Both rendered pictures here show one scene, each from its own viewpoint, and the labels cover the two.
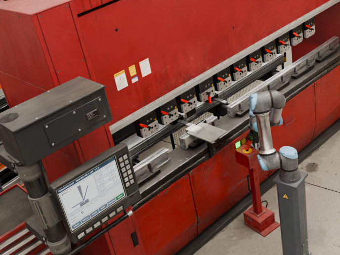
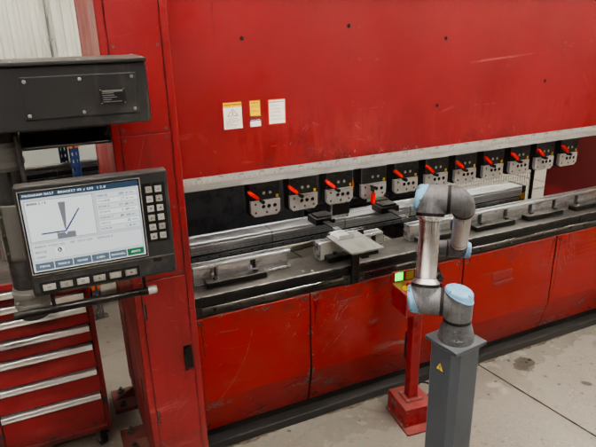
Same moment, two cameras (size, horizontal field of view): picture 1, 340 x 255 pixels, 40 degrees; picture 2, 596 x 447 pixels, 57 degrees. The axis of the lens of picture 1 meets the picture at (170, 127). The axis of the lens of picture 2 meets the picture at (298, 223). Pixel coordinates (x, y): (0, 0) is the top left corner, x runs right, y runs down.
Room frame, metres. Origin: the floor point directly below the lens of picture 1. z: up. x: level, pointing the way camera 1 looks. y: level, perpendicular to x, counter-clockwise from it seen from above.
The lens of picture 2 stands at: (0.51, -0.55, 2.02)
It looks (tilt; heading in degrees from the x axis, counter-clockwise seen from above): 20 degrees down; 13
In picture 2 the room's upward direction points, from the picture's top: 1 degrees counter-clockwise
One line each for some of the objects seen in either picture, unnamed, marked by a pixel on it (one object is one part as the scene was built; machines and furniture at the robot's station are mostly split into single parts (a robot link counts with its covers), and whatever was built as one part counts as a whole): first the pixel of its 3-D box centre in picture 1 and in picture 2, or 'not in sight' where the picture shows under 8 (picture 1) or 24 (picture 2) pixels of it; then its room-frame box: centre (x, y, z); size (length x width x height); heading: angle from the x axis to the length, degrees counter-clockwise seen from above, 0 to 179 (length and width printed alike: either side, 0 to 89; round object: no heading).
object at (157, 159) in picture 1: (142, 169); (241, 265); (2.88, 0.26, 0.92); 0.50 x 0.06 x 0.10; 127
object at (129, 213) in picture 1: (97, 230); (87, 294); (1.97, 0.49, 1.20); 0.45 x 0.03 x 0.08; 126
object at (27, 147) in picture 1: (73, 173); (76, 192); (2.07, 0.54, 1.53); 0.51 x 0.25 x 0.85; 126
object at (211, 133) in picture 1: (206, 132); (354, 242); (3.09, -0.27, 1.00); 0.26 x 0.18 x 0.01; 37
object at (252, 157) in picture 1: (251, 151); (416, 291); (3.08, -0.59, 0.75); 0.20 x 0.16 x 0.18; 121
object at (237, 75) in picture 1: (237, 68); (432, 170); (3.55, -0.64, 1.26); 0.15 x 0.09 x 0.17; 127
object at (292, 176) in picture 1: (289, 171); (456, 327); (2.62, -0.75, 0.82); 0.15 x 0.15 x 0.10
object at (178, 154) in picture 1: (251, 109); (443, 239); (3.56, -0.72, 0.85); 3.00 x 0.21 x 0.04; 127
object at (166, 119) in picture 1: (166, 110); (300, 191); (3.07, 0.00, 1.26); 0.15 x 0.09 x 0.17; 127
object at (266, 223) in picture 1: (261, 219); (412, 408); (3.05, -0.60, 0.06); 0.25 x 0.20 x 0.12; 31
